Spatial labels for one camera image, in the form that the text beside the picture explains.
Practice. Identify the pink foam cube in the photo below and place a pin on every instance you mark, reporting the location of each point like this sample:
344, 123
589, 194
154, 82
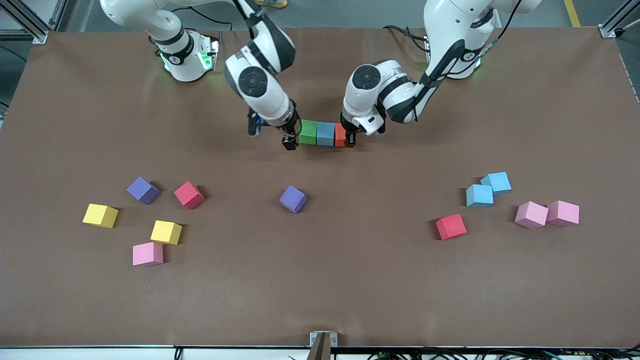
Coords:
531, 215
565, 213
148, 254

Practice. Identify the green foam cube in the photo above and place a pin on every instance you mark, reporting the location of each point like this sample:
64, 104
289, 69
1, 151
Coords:
308, 131

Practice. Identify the orange foam cube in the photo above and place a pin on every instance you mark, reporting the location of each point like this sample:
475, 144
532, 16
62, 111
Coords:
339, 135

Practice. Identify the aluminium frame profile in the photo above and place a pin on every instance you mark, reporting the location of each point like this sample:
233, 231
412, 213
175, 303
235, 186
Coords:
607, 30
37, 36

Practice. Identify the purple foam cube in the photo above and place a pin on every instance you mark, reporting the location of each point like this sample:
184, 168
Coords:
293, 199
142, 190

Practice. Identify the grey metal bracket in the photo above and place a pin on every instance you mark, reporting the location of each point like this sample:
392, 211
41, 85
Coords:
314, 339

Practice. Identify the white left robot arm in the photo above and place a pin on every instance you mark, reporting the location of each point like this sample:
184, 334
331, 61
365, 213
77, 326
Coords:
370, 80

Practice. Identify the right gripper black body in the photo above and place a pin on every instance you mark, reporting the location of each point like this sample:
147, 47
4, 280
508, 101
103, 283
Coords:
290, 130

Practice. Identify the blue foam cube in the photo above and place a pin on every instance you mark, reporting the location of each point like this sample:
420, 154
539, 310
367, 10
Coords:
499, 181
325, 132
479, 196

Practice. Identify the red foam cube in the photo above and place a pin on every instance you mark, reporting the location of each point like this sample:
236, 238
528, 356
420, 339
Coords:
451, 226
189, 195

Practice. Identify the brown camera pole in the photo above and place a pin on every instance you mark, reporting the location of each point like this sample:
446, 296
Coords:
321, 351

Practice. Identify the tan shoe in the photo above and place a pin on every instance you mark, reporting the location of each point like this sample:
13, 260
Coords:
272, 3

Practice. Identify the yellow foam cube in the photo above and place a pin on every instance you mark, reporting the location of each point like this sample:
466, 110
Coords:
100, 215
166, 232

